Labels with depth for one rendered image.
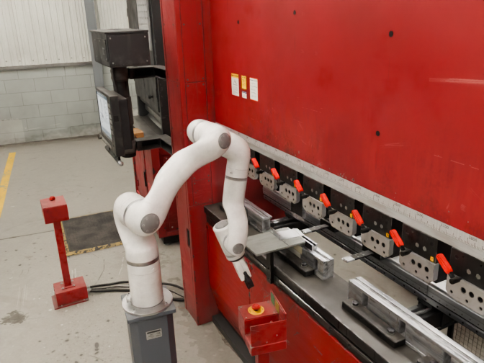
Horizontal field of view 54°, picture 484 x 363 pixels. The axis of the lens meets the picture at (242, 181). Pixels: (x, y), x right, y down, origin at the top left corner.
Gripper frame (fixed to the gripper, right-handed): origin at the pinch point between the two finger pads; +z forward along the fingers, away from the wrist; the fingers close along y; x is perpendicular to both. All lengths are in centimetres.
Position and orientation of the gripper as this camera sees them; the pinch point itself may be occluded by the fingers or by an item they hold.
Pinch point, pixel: (249, 283)
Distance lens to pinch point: 212.2
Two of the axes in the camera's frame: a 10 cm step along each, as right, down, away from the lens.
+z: 3.6, 8.4, 4.0
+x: 8.9, -4.3, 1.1
